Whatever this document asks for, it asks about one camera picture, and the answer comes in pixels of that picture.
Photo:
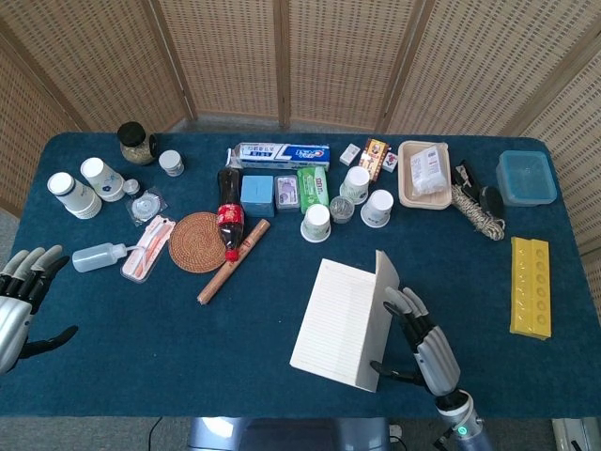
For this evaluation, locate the white wall plug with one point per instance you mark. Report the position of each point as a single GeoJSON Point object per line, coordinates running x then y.
{"type": "Point", "coordinates": [395, 431]}

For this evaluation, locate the round disc in clear packet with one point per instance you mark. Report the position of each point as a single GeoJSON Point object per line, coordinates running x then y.
{"type": "Point", "coordinates": [144, 206]}

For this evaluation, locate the white mahjong tile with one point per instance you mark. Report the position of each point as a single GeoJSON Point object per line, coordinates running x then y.
{"type": "Point", "coordinates": [389, 162]}

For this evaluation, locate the blue white toothpaste box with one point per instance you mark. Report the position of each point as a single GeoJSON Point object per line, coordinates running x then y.
{"type": "Point", "coordinates": [282, 156]}

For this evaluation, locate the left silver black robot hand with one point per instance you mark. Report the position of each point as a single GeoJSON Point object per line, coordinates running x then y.
{"type": "Point", "coordinates": [14, 315]}

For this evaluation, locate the woven bamboo folding screen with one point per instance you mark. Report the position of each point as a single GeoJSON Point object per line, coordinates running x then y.
{"type": "Point", "coordinates": [225, 56]}

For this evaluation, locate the blue table cloth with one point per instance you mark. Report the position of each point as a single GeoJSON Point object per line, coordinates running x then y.
{"type": "Point", "coordinates": [141, 366]}

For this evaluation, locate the pink toothbrush blister pack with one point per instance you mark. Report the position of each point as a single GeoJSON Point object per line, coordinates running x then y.
{"type": "Point", "coordinates": [148, 249]}

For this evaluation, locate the yellow plastic hole rack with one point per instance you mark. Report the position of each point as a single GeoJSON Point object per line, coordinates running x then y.
{"type": "Point", "coordinates": [530, 286]}

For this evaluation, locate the small grey purple case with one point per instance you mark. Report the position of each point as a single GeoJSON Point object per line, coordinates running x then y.
{"type": "Point", "coordinates": [286, 192]}

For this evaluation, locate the glass jar black lid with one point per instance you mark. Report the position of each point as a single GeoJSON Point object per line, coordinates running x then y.
{"type": "Point", "coordinates": [134, 143]}

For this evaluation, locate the tiny bottle white cap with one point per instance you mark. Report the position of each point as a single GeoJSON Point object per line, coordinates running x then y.
{"type": "Point", "coordinates": [131, 187]}

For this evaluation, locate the white blue paper cup stack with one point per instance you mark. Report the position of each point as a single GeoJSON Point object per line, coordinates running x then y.
{"type": "Point", "coordinates": [103, 179]}
{"type": "Point", "coordinates": [75, 195]}

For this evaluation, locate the blue lidded plastic container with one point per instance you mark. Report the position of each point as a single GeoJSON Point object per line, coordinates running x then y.
{"type": "Point", "coordinates": [526, 178]}

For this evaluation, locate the cola bottle red label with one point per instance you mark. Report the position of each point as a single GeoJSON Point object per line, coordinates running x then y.
{"type": "Point", "coordinates": [230, 216]}

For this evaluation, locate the brown paper wrapped roll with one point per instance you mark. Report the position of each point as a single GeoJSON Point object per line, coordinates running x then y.
{"type": "Point", "coordinates": [220, 279]}

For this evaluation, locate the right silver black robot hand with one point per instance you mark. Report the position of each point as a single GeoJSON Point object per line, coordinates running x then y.
{"type": "Point", "coordinates": [434, 352]}

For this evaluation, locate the white floor device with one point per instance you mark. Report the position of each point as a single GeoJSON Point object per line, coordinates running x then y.
{"type": "Point", "coordinates": [577, 434]}

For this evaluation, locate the round woven rattan coaster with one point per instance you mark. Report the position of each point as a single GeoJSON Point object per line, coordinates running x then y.
{"type": "Point", "coordinates": [192, 244]}

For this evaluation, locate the light blue square box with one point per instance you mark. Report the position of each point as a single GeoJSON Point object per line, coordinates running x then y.
{"type": "Point", "coordinates": [257, 195]}

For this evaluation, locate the white spiral notebook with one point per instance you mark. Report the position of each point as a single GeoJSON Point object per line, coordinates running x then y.
{"type": "Point", "coordinates": [338, 324]}

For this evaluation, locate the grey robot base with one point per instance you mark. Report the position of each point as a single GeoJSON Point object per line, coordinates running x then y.
{"type": "Point", "coordinates": [282, 434]}

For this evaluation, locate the red playing card box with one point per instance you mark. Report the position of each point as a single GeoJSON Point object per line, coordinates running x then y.
{"type": "Point", "coordinates": [374, 157]}

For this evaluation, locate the white plastic packet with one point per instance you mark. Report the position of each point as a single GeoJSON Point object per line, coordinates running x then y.
{"type": "Point", "coordinates": [428, 171]}

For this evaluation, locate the green wet wipes pack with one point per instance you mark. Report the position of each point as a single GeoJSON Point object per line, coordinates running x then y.
{"type": "Point", "coordinates": [312, 188]}

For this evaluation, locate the small white box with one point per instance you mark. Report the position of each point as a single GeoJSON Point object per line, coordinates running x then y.
{"type": "Point", "coordinates": [349, 155]}

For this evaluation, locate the black clip tool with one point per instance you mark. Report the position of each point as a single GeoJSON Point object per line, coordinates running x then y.
{"type": "Point", "coordinates": [467, 176]}

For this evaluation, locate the beige pulp food tray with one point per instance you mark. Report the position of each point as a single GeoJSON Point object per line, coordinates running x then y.
{"type": "Point", "coordinates": [406, 188]}

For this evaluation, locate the round metal pin tin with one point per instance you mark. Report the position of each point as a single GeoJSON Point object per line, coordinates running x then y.
{"type": "Point", "coordinates": [341, 210]}

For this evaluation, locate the small white cream jar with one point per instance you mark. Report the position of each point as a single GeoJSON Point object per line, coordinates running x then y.
{"type": "Point", "coordinates": [171, 163]}

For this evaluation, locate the white green paper cup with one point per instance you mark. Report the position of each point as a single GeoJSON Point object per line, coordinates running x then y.
{"type": "Point", "coordinates": [316, 223]}
{"type": "Point", "coordinates": [355, 183]}
{"type": "Point", "coordinates": [377, 209]}

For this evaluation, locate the clear plastic squeeze bottle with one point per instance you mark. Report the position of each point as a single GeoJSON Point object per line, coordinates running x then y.
{"type": "Point", "coordinates": [94, 257]}

